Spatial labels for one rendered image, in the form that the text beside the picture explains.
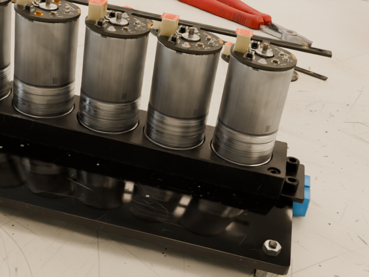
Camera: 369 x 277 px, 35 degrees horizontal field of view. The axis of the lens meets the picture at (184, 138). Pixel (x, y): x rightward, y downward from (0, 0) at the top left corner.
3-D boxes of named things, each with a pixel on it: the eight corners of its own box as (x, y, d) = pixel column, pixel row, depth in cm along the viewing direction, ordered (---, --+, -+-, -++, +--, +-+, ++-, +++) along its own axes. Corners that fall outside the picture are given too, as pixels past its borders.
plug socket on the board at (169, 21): (179, 39, 22) (182, 22, 22) (157, 34, 22) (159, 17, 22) (183, 33, 23) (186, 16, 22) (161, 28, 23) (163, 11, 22)
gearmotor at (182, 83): (194, 173, 23) (218, 53, 21) (135, 160, 24) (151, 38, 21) (204, 145, 26) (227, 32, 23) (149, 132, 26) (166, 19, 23)
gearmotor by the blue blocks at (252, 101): (264, 190, 23) (296, 70, 21) (203, 176, 23) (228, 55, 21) (268, 160, 25) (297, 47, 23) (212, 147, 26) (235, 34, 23)
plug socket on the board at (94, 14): (106, 23, 22) (108, 6, 22) (84, 19, 22) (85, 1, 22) (112, 18, 23) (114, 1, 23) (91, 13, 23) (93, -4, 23)
